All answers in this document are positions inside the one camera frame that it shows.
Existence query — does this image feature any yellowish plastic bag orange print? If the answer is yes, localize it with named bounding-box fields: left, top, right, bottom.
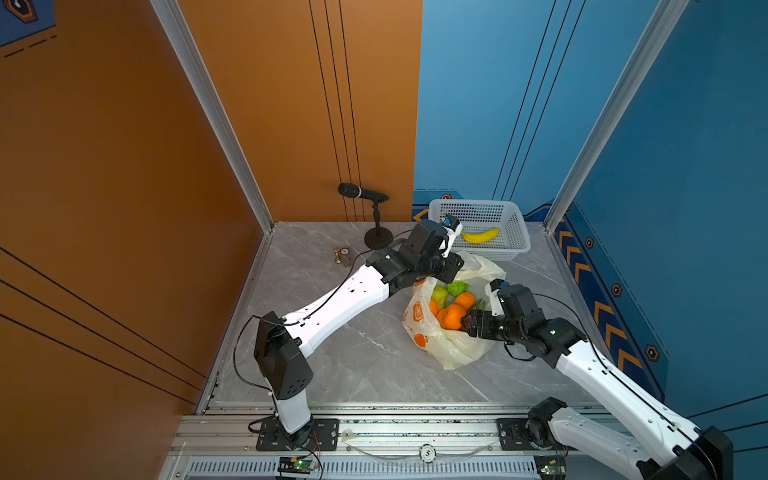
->
left=403, top=253, right=506, bottom=370

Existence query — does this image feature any light green fruit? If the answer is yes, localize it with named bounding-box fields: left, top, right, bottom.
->
left=430, top=285, right=449, bottom=314

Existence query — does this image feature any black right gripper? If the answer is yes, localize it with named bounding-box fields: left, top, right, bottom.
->
left=457, top=309, right=524, bottom=346

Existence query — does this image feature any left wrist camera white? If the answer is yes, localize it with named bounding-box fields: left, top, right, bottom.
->
left=440, top=214, right=463, bottom=249

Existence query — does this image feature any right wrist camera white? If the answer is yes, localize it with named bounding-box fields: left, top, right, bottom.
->
left=485, top=279, right=505, bottom=317

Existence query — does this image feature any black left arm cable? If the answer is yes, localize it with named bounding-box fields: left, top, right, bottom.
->
left=232, top=239, right=391, bottom=394

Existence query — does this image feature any aluminium corner frame post left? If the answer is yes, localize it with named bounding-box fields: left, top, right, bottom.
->
left=150, top=0, right=275, bottom=234

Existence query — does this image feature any yellow banana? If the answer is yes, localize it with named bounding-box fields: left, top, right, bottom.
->
left=461, top=228, right=500, bottom=245

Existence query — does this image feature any white perforated plastic basket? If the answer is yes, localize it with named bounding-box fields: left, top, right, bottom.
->
left=428, top=199, right=531, bottom=262

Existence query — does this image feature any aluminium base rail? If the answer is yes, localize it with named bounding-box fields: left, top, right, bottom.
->
left=158, top=402, right=618, bottom=479

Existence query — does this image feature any aluminium corner frame post right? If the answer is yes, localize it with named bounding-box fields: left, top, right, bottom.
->
left=544, top=0, right=689, bottom=234

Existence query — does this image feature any black microphone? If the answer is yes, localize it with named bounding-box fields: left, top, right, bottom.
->
left=338, top=183, right=389, bottom=204

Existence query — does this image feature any green circuit board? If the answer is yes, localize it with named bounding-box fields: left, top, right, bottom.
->
left=276, top=456, right=319, bottom=479

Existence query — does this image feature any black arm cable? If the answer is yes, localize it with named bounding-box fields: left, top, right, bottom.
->
left=503, top=292, right=721, bottom=480
left=232, top=239, right=391, bottom=394

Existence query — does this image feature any green pepper fruit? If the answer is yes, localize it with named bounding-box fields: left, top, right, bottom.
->
left=446, top=281, right=468, bottom=297

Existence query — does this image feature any aluminium corner frame post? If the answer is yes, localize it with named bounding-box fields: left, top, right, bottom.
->
left=544, top=0, right=689, bottom=234
left=150, top=0, right=275, bottom=234

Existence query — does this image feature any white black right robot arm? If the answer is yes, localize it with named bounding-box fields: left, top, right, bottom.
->
left=461, top=280, right=734, bottom=479

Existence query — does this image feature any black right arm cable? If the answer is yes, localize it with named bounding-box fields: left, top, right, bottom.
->
left=503, top=292, right=721, bottom=480

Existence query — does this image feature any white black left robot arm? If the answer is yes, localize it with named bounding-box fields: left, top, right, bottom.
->
left=254, top=214, right=464, bottom=436

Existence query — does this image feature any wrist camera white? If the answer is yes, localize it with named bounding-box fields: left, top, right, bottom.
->
left=440, top=214, right=463, bottom=249
left=485, top=279, right=505, bottom=317

